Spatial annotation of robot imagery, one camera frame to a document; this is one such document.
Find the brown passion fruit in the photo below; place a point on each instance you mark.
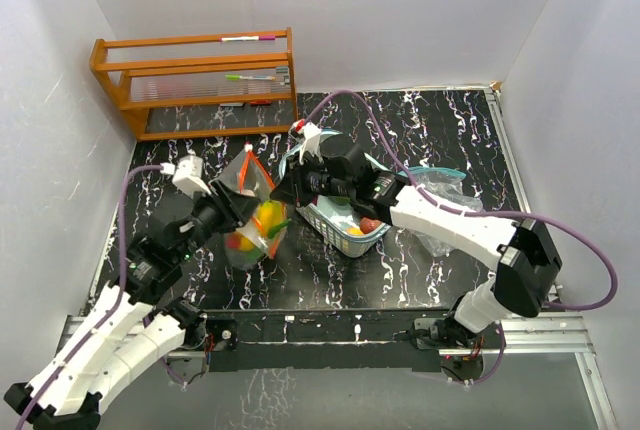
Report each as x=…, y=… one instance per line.
x=367, y=225

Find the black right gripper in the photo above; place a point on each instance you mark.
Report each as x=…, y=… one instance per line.
x=293, y=192

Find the green chili pepper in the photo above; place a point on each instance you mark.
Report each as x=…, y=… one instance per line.
x=274, y=230

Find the orange wooden shelf rack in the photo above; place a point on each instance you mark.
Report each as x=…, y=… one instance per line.
x=142, y=76

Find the clear bag blue zipper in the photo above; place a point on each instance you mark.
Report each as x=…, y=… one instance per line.
x=446, y=184

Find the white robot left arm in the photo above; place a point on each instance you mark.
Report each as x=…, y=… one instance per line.
x=126, y=333

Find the green pen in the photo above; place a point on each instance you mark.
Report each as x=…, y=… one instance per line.
x=239, y=77

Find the yellow banana bunch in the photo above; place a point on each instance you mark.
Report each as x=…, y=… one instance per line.
x=269, y=215

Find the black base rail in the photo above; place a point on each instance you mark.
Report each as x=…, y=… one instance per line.
x=319, y=339

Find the pink white pen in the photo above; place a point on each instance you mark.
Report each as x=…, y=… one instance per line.
x=248, y=38

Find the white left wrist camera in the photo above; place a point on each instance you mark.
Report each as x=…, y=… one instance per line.
x=188, y=176

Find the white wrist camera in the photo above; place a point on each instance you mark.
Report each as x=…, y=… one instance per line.
x=309, y=137
x=188, y=176

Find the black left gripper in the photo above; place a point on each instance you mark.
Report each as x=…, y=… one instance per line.
x=236, y=208

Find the clear bag orange zipper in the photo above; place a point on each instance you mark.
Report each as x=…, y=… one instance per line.
x=260, y=236

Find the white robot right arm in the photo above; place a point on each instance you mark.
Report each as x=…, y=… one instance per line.
x=519, y=250

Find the light green plastic basket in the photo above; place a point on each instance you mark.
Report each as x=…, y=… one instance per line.
x=340, y=220

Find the small grey box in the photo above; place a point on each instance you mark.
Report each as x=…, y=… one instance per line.
x=283, y=76

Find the small yellow orange fruit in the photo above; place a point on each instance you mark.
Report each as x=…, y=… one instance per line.
x=355, y=231

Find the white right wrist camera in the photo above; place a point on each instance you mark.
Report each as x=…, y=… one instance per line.
x=309, y=137

